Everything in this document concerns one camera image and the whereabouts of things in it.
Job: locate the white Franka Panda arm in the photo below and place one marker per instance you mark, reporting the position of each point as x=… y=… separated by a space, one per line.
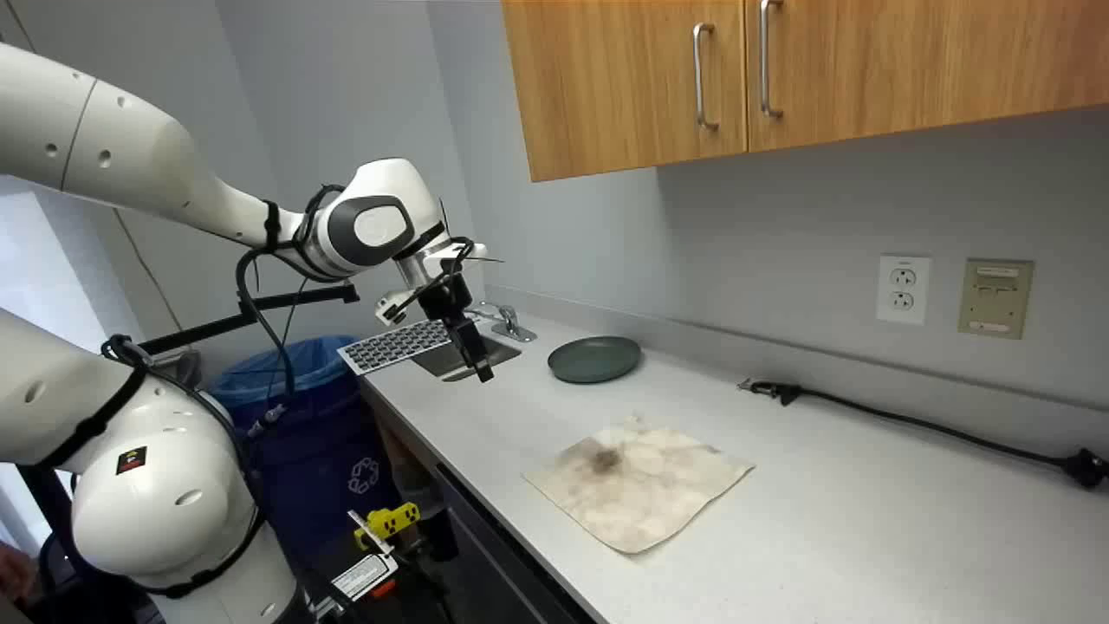
x=117 y=149

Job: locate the yellow tool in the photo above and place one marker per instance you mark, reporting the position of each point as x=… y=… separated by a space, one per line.
x=389 y=521

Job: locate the small white device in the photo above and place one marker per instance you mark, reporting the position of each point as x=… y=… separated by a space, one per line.
x=367 y=578

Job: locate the blue recycling bin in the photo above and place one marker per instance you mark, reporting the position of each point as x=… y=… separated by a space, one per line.
x=314 y=453

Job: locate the dark green plate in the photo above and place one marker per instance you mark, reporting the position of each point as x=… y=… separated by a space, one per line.
x=595 y=361

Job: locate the wooden wall cabinet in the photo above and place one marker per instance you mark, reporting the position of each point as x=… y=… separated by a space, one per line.
x=880 y=70

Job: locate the dark base cabinet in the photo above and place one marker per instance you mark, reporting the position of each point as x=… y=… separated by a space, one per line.
x=498 y=578

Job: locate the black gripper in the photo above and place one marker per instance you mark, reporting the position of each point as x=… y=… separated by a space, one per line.
x=445 y=301

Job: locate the stained beige towel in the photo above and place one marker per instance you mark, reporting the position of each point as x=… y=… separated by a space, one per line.
x=645 y=487

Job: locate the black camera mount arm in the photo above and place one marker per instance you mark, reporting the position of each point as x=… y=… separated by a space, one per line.
x=245 y=312

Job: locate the beige wall plate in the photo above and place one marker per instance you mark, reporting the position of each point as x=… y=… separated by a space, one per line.
x=996 y=301

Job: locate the white power outlet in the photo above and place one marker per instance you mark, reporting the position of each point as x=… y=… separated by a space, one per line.
x=904 y=289

